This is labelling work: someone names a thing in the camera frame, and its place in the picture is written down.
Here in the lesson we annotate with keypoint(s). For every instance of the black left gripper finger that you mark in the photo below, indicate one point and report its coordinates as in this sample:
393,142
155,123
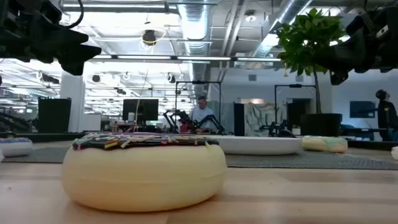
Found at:
77,57
68,36

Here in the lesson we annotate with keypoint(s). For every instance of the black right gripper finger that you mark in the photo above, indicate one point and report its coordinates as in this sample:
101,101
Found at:
339,77
346,54

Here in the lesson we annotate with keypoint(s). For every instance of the beige tape roll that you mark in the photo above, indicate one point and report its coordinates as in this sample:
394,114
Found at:
395,153

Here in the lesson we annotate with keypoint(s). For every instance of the purple tape roll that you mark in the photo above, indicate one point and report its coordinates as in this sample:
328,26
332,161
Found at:
15,149

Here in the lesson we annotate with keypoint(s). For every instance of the cream sprinkled doughnut toy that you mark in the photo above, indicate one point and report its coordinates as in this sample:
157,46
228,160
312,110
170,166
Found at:
143,180

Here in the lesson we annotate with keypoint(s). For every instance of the black background robot arm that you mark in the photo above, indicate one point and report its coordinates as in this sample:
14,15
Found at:
276,127
214,119
174,119

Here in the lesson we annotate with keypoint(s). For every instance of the white pillar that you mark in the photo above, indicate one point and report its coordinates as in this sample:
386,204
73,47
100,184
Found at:
73,102

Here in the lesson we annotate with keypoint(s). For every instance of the green plant in black pot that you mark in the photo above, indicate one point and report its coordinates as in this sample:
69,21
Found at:
321,124

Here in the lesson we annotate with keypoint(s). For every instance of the person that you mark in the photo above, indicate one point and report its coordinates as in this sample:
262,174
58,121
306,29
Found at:
202,116
385,115

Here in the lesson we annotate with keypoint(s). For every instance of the white background cabinet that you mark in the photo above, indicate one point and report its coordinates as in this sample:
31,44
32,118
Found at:
91,122

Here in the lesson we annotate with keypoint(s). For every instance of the black round ceiling device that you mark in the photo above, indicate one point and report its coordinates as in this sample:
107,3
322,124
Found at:
149,37

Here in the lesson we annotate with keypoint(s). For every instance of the black computer monitor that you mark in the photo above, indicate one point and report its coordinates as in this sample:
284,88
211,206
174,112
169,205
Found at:
146,109

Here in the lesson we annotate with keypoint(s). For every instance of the pale draped tarp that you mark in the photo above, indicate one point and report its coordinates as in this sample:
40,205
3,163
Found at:
264,119

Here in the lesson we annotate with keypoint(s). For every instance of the grey woven placemat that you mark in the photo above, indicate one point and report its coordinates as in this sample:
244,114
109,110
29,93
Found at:
280,161

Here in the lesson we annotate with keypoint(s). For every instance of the white plate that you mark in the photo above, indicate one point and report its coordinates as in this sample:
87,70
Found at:
258,146

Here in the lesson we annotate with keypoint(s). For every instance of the narrow black cabinet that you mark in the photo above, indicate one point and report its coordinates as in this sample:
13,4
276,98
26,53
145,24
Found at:
238,119

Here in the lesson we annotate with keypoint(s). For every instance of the long ceiling light strip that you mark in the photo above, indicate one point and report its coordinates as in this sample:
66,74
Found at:
202,58

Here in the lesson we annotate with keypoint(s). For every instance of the dark wall screen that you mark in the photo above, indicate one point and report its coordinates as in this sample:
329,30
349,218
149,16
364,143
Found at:
362,109

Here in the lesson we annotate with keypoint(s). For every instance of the black background station frame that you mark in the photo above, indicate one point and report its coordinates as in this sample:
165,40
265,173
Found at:
295,85
199,82

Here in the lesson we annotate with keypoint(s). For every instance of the silver slanted ceiling duct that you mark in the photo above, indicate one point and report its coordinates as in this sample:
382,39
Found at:
280,18

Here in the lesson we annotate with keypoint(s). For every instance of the silver spiral ceiling duct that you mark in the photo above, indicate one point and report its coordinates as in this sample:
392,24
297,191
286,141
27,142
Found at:
194,25

